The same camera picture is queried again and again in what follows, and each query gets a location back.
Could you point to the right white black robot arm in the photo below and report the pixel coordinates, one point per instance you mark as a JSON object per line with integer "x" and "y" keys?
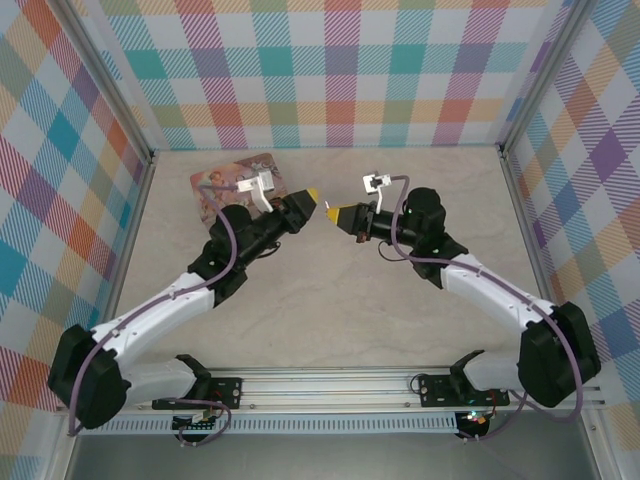
{"x": 500, "y": 290}

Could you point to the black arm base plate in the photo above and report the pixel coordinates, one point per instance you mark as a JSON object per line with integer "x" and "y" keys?
{"x": 432, "y": 392}
{"x": 230, "y": 392}

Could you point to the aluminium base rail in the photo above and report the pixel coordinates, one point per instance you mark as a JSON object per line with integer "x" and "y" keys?
{"x": 325, "y": 387}

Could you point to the pink illustrated diary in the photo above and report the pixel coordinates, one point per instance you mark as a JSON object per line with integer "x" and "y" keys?
{"x": 220, "y": 175}

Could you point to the small electronics board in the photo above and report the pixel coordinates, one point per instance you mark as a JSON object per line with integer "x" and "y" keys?
{"x": 192, "y": 425}
{"x": 475, "y": 419}

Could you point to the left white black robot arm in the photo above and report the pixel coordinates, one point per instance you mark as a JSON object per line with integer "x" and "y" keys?
{"x": 150, "y": 315}

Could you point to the aluminium side rail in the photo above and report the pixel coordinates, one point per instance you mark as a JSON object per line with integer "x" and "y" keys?
{"x": 531, "y": 240}
{"x": 131, "y": 240}

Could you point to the aluminium frame post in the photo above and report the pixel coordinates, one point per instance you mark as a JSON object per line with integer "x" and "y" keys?
{"x": 110, "y": 85}
{"x": 545, "y": 75}

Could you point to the grey metal shelf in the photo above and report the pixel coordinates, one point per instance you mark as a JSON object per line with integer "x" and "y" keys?
{"x": 325, "y": 460}

